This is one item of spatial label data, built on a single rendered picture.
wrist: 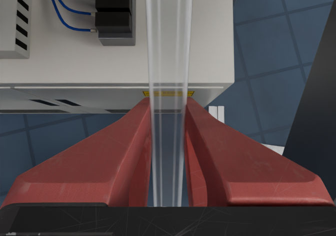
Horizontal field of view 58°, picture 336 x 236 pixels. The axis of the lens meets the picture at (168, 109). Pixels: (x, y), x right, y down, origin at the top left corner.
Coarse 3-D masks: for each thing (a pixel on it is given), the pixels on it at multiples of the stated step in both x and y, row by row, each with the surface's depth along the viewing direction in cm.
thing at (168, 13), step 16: (160, 0) 9; (176, 0) 9; (160, 16) 9; (176, 16) 9; (160, 32) 9; (176, 32) 9; (160, 48) 10; (176, 48) 10; (160, 64) 10; (176, 64) 10; (160, 80) 11; (176, 80) 11; (160, 96) 11; (176, 96) 11; (160, 112) 11; (176, 112) 11; (160, 128) 12; (176, 128) 12; (160, 144) 12; (176, 144) 12; (160, 160) 13; (176, 160) 13; (160, 176) 14; (176, 176) 14; (160, 192) 14; (176, 192) 14
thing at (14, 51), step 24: (0, 0) 42; (24, 0) 44; (96, 0) 40; (120, 0) 40; (0, 24) 42; (24, 24) 44; (96, 24) 40; (120, 24) 40; (0, 48) 41; (24, 48) 44
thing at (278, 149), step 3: (264, 144) 105; (267, 144) 106; (270, 147) 105; (273, 147) 105; (276, 147) 105; (279, 147) 105; (282, 147) 105; (273, 150) 105; (276, 150) 105; (279, 150) 105; (282, 150) 105; (279, 153) 105
